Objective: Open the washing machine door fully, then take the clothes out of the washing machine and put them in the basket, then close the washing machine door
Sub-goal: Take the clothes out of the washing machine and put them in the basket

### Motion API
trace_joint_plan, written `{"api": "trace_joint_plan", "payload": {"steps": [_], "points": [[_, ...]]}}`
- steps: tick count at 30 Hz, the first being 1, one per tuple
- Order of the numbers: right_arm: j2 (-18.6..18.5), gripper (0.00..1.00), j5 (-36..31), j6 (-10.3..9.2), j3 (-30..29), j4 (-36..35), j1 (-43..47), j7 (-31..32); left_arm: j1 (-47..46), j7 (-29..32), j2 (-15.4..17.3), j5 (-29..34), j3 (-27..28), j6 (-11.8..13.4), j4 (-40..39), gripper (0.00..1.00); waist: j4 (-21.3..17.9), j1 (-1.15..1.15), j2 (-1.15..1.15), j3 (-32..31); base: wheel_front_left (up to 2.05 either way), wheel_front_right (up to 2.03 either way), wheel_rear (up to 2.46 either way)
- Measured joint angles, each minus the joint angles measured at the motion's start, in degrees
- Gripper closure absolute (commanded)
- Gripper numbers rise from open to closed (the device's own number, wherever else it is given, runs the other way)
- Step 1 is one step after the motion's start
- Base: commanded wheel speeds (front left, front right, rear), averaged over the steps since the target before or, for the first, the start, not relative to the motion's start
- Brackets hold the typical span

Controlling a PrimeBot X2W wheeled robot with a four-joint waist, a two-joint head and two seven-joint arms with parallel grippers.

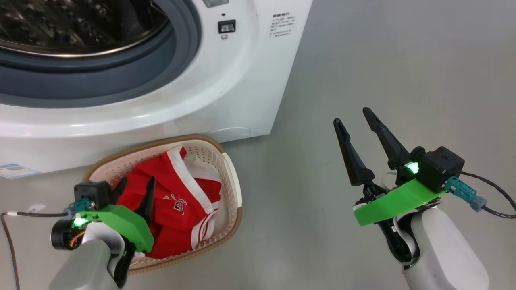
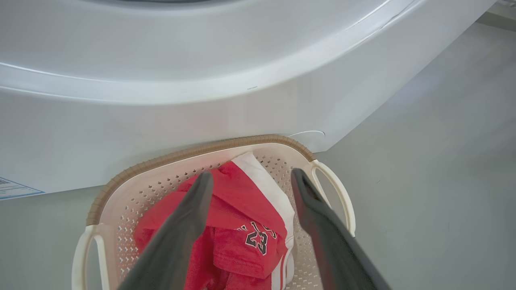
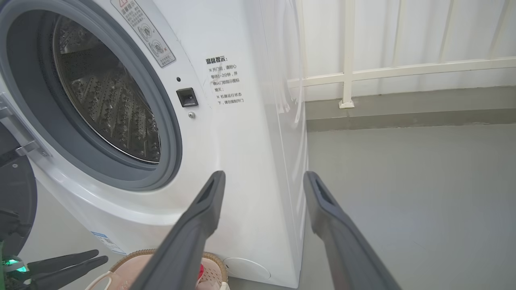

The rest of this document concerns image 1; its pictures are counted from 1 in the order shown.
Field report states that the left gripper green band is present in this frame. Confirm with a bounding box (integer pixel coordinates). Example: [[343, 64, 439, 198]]
[[72, 176, 156, 253]]

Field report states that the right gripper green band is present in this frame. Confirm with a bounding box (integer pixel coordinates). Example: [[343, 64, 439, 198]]
[[333, 107, 446, 227]]

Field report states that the red jersey with white stripes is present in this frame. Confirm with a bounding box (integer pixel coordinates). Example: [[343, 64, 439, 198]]
[[116, 146, 222, 259]]

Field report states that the white cloth garment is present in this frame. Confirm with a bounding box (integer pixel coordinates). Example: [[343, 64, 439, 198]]
[[183, 157, 222, 186]]

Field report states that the cream perforated laundry basket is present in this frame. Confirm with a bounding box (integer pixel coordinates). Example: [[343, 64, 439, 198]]
[[83, 134, 243, 276]]

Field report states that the grey rubber door seal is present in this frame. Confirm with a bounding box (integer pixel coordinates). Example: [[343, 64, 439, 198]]
[[0, 0, 202, 108]]

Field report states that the white front-load washing machine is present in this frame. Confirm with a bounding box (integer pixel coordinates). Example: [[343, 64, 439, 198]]
[[0, 0, 313, 174]]

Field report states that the blue energy label sticker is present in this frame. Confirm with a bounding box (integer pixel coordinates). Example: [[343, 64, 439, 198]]
[[0, 163, 42, 179]]

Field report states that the printed warning text label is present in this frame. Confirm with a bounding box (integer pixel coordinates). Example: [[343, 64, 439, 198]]
[[269, 13, 297, 39]]

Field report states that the steel washer drum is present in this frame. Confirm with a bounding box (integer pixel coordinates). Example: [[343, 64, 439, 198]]
[[0, 0, 170, 58]]

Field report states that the left cable with teal connector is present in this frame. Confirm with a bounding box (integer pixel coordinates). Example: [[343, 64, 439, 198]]
[[0, 198, 89, 290]]

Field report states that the cable with teal connector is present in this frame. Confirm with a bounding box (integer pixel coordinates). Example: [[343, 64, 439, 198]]
[[0, 198, 89, 290], [445, 171, 516, 219]]

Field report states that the right cable with teal connector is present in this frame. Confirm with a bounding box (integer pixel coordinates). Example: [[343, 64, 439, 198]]
[[445, 171, 516, 219]]

